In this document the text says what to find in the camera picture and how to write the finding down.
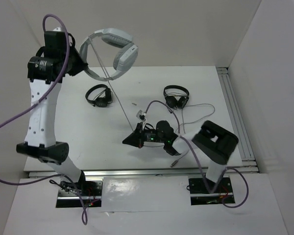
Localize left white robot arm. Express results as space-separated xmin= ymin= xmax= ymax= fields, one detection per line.
xmin=16 ymin=28 xmax=92 ymax=195

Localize aluminium front rail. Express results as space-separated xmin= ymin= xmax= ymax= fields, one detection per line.
xmin=26 ymin=166 xmax=219 ymax=179

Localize white over-ear headphones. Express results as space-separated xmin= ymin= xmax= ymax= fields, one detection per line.
xmin=79 ymin=27 xmax=139 ymax=82

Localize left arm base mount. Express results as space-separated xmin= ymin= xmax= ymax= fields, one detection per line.
xmin=49 ymin=180 xmax=103 ymax=208

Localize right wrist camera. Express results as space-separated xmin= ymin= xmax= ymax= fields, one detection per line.
xmin=136 ymin=110 xmax=147 ymax=128

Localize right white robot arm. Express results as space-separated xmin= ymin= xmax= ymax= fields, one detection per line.
xmin=122 ymin=120 xmax=239 ymax=193

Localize black headphones left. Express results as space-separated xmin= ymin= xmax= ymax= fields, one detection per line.
xmin=85 ymin=84 xmax=113 ymax=108

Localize black headphones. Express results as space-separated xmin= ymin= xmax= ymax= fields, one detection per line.
xmin=85 ymin=84 xmax=113 ymax=108
xmin=163 ymin=85 xmax=190 ymax=109

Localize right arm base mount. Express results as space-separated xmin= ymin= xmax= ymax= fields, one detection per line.
xmin=186 ymin=177 xmax=235 ymax=206

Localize aluminium side rail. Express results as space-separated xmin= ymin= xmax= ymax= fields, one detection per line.
xmin=216 ymin=67 xmax=259 ymax=173

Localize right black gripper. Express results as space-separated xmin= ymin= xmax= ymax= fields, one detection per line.
xmin=123 ymin=121 xmax=167 ymax=148

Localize black headphones right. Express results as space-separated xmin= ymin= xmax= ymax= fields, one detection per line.
xmin=163 ymin=85 xmax=190 ymax=109

